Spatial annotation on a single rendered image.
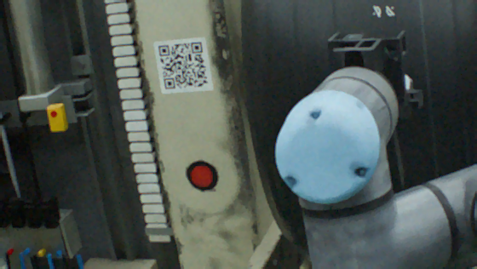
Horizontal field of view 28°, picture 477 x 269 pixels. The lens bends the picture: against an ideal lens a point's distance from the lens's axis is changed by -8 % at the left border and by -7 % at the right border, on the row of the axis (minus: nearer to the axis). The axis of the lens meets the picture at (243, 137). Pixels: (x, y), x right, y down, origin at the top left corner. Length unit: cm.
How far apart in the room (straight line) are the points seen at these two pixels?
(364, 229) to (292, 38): 39
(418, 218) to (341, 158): 11
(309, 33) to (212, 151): 35
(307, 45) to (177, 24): 30
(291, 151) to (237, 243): 72
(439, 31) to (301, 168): 38
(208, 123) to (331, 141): 67
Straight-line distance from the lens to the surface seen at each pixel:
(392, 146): 93
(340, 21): 110
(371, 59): 87
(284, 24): 112
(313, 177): 74
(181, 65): 137
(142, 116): 143
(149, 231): 150
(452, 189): 83
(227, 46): 135
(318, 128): 73
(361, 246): 77
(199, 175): 142
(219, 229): 145
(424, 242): 80
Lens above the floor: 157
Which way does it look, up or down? 19 degrees down
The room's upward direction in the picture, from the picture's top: 9 degrees counter-clockwise
